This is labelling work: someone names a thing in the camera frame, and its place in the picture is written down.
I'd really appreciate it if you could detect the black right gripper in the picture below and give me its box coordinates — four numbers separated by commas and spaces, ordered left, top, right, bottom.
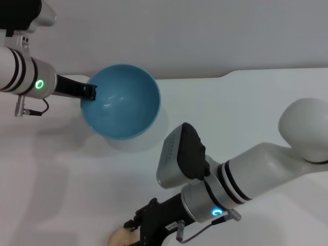
123, 193, 197, 246

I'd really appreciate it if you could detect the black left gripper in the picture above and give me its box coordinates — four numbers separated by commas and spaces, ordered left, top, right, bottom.
53, 74, 98, 102

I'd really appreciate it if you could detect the beige egg yolk pastry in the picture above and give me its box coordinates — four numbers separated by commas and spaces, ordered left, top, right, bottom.
107, 228, 140, 246

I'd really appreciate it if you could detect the blue bowl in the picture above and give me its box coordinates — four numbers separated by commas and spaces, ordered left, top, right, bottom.
80, 64, 161, 140

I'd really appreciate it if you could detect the left arm cable with plug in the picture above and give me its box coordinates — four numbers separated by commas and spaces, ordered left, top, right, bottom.
14, 95, 50, 117

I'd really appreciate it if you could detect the arm cable with plug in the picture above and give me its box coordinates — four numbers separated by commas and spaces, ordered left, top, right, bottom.
14, 95, 50, 117
175, 208, 242, 243

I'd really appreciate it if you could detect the right arm cable with plug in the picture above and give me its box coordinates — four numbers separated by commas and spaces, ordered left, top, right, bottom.
175, 208, 242, 243

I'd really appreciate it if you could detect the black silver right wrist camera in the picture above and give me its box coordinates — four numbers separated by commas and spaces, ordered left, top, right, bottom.
156, 122, 212, 189

